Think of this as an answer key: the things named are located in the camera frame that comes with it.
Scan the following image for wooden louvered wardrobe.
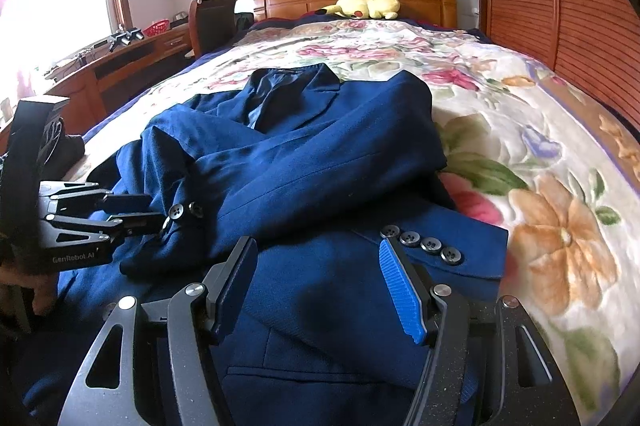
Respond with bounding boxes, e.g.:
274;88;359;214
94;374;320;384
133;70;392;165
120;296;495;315
462;0;640;131

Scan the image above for wooden desk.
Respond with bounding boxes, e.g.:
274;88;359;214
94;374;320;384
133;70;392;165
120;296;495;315
0;26;193;137

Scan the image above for person's left hand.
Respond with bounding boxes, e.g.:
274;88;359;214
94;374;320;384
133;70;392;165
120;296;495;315
0;268;56;317

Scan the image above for wooden chair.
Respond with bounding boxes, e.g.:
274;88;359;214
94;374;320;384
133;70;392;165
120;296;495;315
188;0;238;59

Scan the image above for yellow plush toy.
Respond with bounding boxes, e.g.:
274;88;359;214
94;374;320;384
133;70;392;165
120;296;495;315
315;0;401;21

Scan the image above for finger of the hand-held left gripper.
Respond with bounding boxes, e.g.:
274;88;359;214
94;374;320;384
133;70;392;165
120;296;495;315
42;182;152;211
47;213;167;243

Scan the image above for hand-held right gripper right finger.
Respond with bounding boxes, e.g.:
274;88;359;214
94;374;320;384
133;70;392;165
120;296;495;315
378;237;581;426

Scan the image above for black devices on stand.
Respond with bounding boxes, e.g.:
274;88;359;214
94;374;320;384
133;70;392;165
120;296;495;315
109;26;145;52

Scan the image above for floral blanket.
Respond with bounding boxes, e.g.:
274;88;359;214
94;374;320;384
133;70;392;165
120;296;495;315
65;18;640;426

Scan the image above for navy blue suit jacket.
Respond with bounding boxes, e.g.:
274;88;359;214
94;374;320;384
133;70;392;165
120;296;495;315
20;63;510;426

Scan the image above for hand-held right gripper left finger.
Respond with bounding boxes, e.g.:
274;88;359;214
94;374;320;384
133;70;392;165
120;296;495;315
82;236;259;426

